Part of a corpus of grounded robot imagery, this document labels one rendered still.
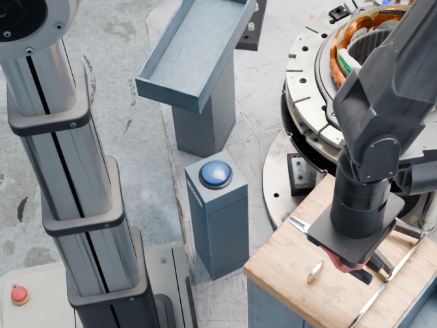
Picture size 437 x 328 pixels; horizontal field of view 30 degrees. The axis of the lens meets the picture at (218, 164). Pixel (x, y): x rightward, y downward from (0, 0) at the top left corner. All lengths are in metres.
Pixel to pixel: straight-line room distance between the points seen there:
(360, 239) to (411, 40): 0.26
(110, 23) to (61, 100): 1.79
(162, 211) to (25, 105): 1.32
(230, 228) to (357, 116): 0.54
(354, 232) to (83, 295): 0.75
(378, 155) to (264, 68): 0.91
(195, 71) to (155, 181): 1.14
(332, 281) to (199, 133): 0.49
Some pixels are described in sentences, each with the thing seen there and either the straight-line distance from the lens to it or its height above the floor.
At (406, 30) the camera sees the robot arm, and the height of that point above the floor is 1.51.
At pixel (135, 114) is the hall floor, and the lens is 2.60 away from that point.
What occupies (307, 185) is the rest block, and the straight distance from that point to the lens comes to 1.43.
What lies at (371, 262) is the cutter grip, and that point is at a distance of 0.98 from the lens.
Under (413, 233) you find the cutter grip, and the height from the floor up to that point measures 1.09.
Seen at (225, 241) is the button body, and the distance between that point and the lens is 1.30.
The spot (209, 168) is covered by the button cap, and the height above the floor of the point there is 1.04.
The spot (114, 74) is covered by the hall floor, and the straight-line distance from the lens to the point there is 2.71.
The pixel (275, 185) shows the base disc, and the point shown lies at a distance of 1.46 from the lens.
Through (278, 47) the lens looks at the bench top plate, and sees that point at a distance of 1.69.
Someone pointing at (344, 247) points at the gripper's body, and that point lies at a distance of 0.89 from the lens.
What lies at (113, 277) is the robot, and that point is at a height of 0.72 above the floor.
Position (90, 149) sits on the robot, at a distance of 1.17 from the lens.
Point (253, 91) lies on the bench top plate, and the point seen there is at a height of 0.78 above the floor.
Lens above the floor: 2.03
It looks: 56 degrees down
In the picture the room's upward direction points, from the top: 4 degrees counter-clockwise
